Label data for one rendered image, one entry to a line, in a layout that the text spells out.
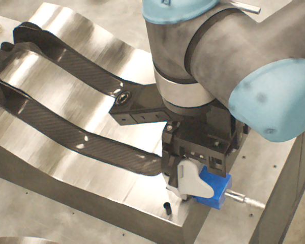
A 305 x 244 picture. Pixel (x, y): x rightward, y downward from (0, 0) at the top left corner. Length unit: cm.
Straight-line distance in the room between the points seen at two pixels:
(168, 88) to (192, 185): 19
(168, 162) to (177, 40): 22
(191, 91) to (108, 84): 37
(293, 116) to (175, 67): 14
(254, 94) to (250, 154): 48
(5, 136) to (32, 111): 6
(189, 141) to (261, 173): 28
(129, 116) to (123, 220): 21
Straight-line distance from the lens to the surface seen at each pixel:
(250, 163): 100
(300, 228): 185
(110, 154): 94
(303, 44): 56
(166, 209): 85
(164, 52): 61
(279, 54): 55
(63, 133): 97
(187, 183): 81
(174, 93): 66
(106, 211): 93
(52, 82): 99
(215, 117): 70
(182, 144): 74
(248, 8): 102
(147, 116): 75
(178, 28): 58
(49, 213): 100
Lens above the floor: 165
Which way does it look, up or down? 53 degrees down
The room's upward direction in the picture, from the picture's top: 12 degrees counter-clockwise
